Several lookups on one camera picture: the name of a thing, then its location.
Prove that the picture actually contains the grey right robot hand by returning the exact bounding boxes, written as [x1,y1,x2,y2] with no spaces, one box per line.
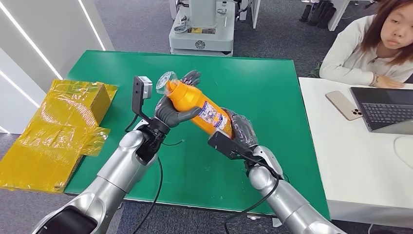
[223,108,260,149]

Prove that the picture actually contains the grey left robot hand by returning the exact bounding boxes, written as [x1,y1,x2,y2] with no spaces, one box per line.
[154,70,203,129]

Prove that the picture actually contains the orange plastic bottle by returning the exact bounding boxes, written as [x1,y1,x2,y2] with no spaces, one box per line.
[155,71,235,139]

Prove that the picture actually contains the green table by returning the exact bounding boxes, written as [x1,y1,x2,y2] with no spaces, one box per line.
[64,49,332,221]

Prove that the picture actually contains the beige smartphone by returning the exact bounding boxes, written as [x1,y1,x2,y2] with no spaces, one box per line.
[325,90,363,122]

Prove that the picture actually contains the yellow-taped cardboard box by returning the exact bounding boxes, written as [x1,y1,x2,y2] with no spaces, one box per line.
[0,79,119,195]

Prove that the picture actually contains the white desk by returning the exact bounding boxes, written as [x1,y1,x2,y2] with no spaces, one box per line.
[298,77,413,229]

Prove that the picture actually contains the person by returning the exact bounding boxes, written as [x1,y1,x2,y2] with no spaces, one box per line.
[319,0,413,90]

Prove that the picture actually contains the black shoes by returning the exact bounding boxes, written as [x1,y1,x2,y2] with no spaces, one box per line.
[299,1,337,30]

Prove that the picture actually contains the grey laptop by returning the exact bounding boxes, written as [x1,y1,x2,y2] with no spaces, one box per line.
[350,86,413,136]

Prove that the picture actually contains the white desk leg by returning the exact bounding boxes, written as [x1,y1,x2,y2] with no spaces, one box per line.
[327,0,351,32]

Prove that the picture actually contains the white round pad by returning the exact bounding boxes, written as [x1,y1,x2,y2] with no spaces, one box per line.
[393,135,413,171]

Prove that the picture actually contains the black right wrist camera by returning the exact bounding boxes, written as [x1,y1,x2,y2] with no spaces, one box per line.
[207,130,248,161]

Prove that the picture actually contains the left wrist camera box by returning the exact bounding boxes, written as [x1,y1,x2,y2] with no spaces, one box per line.
[131,75,153,124]

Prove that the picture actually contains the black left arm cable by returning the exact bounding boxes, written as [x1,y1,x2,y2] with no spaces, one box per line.
[131,156,164,234]

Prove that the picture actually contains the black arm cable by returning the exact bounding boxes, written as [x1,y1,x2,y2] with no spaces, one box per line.
[223,153,281,234]
[131,156,164,234]

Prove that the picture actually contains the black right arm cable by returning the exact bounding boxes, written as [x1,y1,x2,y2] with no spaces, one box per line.
[223,153,281,234]

